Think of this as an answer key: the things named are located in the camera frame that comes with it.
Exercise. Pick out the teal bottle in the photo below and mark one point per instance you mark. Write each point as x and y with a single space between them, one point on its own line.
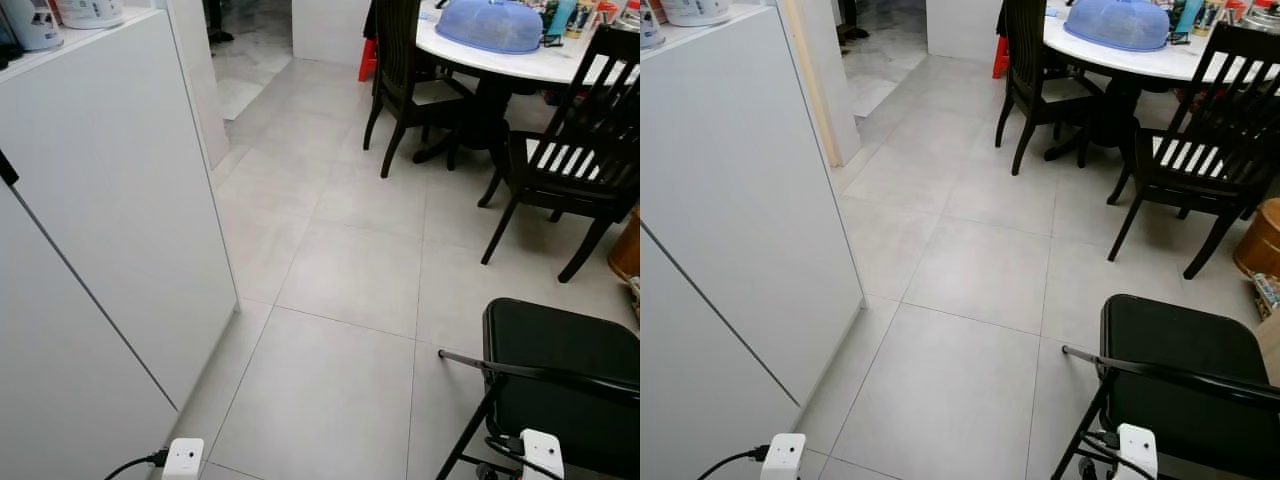
558 20
1186 18

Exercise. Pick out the white round kitchen appliance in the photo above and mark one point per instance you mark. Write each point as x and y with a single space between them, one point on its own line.
695 10
90 12

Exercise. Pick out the white rice cooker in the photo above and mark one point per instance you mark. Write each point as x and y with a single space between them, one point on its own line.
30 22
650 22

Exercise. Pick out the round white dining table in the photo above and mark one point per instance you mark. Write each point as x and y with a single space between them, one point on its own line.
480 62
1110 60

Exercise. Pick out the dark wooden dining chair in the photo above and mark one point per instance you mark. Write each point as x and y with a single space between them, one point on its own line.
1022 30
612 45
395 40
1240 40

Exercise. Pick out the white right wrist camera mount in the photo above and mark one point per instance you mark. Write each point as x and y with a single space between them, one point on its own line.
543 455
1137 450

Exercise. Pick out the blue mesh food cover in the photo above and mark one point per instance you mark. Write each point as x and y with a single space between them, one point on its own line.
490 25
1115 24

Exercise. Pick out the brown wooden bucket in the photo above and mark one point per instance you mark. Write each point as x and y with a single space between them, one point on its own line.
1260 240
626 250

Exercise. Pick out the red plastic stool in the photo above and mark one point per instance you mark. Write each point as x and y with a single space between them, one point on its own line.
1001 58
368 60

